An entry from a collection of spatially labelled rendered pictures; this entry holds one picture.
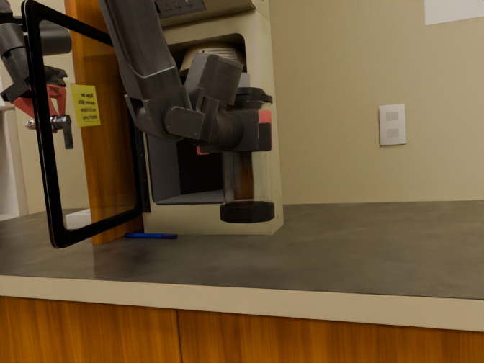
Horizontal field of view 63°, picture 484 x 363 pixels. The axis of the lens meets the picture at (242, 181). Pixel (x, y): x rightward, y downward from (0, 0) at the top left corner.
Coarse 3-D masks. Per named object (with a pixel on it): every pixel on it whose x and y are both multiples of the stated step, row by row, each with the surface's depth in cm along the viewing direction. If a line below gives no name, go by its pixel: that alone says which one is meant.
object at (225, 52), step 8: (192, 48) 90; (200, 48) 89; (208, 48) 88; (216, 48) 88; (224, 48) 89; (232, 48) 90; (240, 48) 92; (184, 56) 93; (192, 56) 89; (224, 56) 88; (232, 56) 89; (240, 56) 90; (184, 64) 91; (184, 72) 98
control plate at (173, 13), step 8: (160, 0) 81; (168, 0) 81; (176, 0) 80; (184, 0) 80; (192, 0) 80; (200, 0) 80; (160, 8) 82; (168, 8) 82; (176, 8) 82; (184, 8) 81; (192, 8) 81; (200, 8) 81; (160, 16) 84; (168, 16) 84
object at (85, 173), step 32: (64, 32) 69; (64, 64) 69; (96, 64) 78; (32, 96) 62; (64, 96) 68; (96, 96) 78; (96, 128) 77; (128, 128) 89; (64, 160) 68; (96, 160) 76; (128, 160) 88; (64, 192) 67; (96, 192) 76; (128, 192) 88; (64, 224) 67
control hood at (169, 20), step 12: (204, 0) 79; (216, 0) 79; (228, 0) 79; (240, 0) 78; (252, 0) 79; (192, 12) 82; (204, 12) 82; (216, 12) 81; (228, 12) 82; (168, 24) 87
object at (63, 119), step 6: (54, 120) 66; (60, 120) 66; (66, 120) 66; (60, 126) 67; (66, 126) 66; (66, 132) 66; (66, 138) 66; (72, 138) 67; (66, 144) 66; (72, 144) 67
